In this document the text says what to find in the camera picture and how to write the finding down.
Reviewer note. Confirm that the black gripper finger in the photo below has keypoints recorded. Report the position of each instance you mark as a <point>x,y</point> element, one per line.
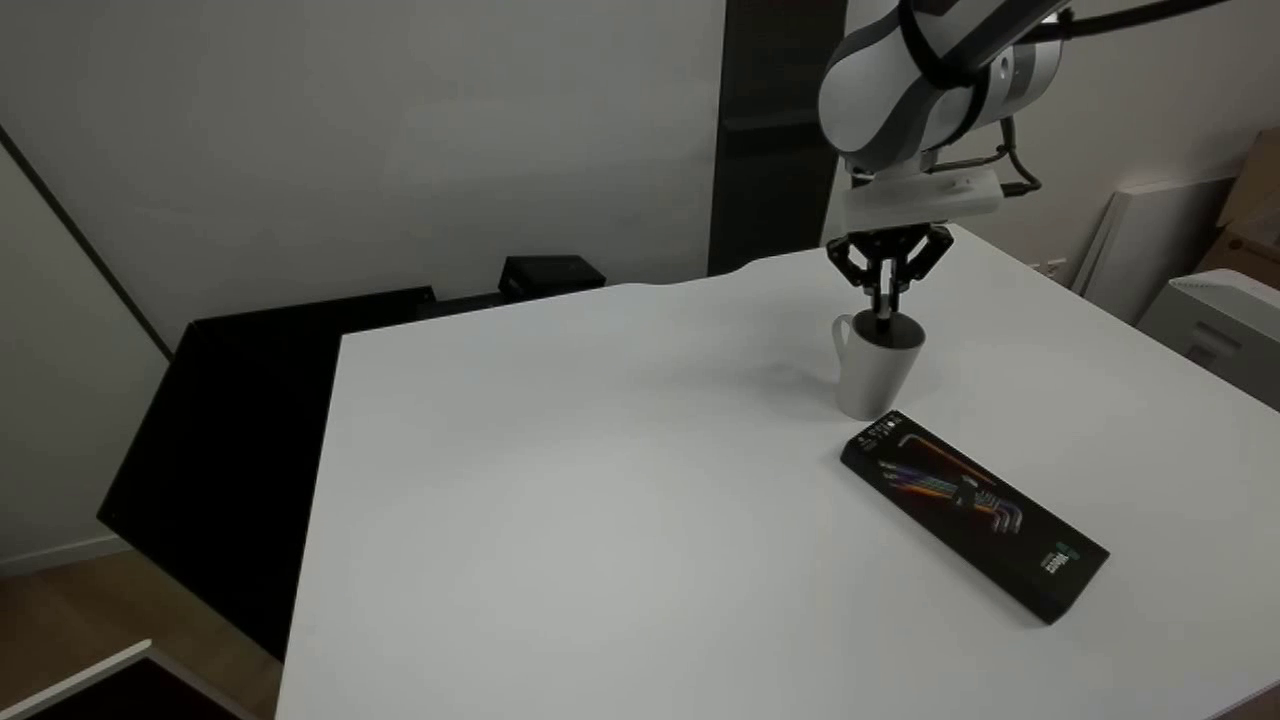
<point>921,281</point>
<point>853,273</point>

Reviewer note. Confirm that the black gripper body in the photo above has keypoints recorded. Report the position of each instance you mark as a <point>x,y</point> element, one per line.
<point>915,247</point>

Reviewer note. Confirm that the black hex key set box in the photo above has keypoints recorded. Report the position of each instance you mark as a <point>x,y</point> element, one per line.
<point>1014,543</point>

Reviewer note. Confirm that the black and white marker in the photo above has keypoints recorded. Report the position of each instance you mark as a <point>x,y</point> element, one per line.
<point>887,299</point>

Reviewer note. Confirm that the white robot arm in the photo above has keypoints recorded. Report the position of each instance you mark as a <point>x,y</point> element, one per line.
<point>894,99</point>

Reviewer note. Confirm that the white mug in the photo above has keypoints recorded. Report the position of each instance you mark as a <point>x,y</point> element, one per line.
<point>874,361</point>

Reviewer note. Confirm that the white board leaning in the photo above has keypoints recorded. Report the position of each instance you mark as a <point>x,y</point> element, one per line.
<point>1147,239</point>

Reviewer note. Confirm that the white printer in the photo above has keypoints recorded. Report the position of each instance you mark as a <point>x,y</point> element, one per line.
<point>1221,320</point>

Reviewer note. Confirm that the cardboard box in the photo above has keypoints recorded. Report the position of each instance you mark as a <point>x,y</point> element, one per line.
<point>1249,216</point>

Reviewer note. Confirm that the small black box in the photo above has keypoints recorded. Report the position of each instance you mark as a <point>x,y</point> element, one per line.
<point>528,276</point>

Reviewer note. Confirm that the black side table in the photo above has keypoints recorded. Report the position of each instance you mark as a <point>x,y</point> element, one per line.
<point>216,481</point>

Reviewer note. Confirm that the black vertical wall panel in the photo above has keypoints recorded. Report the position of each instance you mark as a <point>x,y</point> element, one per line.
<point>773,164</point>

